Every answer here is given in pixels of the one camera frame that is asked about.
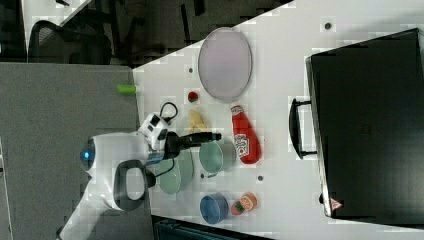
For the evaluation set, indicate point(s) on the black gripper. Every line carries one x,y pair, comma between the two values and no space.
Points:
174,144

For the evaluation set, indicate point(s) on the red felt ketchup bottle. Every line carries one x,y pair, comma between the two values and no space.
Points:
245,139

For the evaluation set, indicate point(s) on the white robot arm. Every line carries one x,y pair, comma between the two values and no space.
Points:
119,179

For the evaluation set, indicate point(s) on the green perforated strainer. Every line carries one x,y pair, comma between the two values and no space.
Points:
175,174

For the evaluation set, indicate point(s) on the yellow toy banana bunch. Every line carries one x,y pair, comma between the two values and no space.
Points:
196,122

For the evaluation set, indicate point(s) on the green metal mug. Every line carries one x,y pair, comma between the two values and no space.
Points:
216,157

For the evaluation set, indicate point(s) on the toy strawberry near plate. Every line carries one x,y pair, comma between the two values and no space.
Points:
193,96

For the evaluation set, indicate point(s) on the toy strawberry near cup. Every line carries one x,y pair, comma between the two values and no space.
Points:
237,208

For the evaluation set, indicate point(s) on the lilac round plate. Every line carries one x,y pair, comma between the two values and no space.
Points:
225,64

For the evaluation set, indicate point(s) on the toy orange half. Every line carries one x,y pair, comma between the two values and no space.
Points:
248,201

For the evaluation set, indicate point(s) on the green cylinder at table edge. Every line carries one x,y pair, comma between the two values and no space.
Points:
126,89

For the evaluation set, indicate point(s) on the silver toaster oven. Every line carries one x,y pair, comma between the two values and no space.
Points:
367,105

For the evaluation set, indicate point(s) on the black office chair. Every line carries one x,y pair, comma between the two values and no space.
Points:
50,43

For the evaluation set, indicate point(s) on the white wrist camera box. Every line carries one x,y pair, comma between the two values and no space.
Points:
155,129

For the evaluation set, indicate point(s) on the blue metal frame rail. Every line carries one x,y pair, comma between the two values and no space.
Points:
171,229

